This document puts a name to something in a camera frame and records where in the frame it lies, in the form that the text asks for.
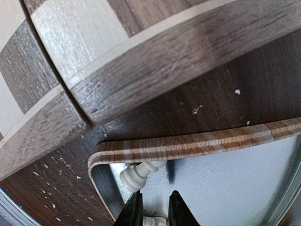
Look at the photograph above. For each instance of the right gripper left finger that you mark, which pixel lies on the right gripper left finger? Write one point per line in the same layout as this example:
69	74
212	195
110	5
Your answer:
132	213

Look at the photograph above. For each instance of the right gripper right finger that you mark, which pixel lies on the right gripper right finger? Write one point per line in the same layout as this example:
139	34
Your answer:
178	212

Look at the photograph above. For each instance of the white piece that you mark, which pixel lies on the white piece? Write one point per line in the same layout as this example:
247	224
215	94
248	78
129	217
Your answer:
154	221

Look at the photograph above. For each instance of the metal tray with wood rim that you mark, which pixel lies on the metal tray with wood rim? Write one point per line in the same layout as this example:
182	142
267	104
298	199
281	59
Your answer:
248	176

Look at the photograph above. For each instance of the white pieces pile in tray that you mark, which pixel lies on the white pieces pile in tray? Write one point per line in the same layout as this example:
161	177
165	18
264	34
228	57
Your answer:
134	177

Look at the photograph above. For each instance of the wooden chess board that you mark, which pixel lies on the wooden chess board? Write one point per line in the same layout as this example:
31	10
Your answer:
67	63

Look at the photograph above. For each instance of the aluminium front rail frame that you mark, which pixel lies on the aluminium front rail frame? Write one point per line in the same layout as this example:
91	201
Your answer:
13	213

